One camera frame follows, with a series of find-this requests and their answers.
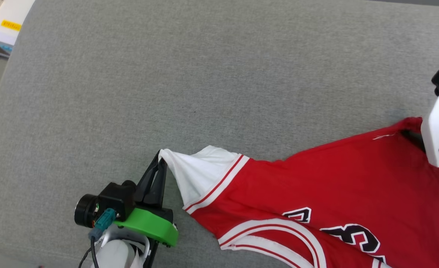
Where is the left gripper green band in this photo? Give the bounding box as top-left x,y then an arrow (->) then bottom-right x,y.
113,150 -> 179,247

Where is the red and white basketball jersey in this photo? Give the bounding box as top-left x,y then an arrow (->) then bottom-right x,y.
159,117 -> 439,268

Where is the grey fabric sofa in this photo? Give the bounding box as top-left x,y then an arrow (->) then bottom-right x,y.
0,0 -> 439,268

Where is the teal-plug left camera cable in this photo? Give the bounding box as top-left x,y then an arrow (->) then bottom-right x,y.
79,208 -> 116,268

